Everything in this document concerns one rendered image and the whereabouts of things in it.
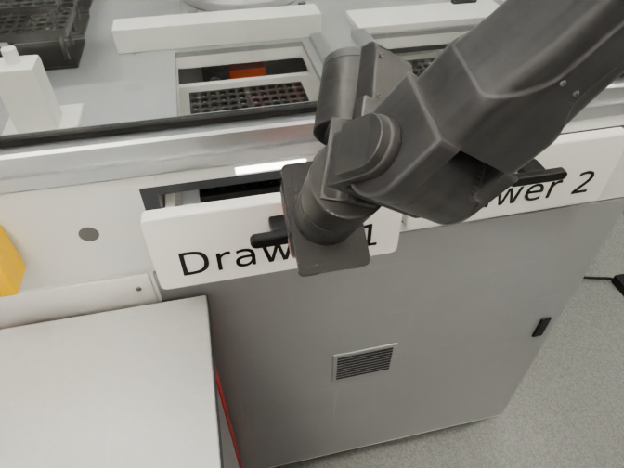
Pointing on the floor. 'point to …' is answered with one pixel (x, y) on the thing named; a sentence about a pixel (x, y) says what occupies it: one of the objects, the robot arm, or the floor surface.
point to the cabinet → (372, 330)
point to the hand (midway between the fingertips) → (312, 233)
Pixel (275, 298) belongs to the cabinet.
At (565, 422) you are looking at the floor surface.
